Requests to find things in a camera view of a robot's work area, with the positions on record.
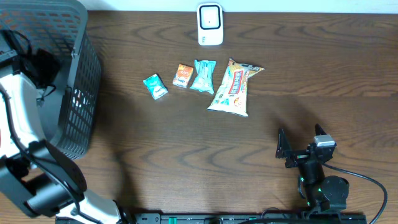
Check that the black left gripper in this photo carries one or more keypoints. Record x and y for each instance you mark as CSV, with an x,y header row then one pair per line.
x,y
43,62

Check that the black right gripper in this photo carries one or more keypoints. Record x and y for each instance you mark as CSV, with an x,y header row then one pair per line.
x,y
284,150

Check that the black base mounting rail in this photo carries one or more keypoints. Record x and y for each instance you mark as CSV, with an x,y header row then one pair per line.
x,y
268,217

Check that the large yellow snack bag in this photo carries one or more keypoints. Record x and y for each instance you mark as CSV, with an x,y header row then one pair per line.
x,y
231,96

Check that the white barcode scanner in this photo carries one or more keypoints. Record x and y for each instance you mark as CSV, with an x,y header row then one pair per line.
x,y
210,24

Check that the orange tissue packet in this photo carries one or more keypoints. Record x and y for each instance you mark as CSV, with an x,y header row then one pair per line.
x,y
183,76

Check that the green Kleenex tissue packet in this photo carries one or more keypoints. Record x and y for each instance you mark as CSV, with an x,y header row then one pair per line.
x,y
155,86

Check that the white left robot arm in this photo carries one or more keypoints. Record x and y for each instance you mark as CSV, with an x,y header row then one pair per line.
x,y
35,176

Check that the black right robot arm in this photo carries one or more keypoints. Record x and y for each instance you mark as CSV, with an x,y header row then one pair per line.
x,y
323,193

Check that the grey plastic mesh basket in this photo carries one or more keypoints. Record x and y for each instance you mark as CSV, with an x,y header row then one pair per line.
x,y
59,28

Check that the light teal snack packet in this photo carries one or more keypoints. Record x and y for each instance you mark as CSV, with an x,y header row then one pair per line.
x,y
204,79

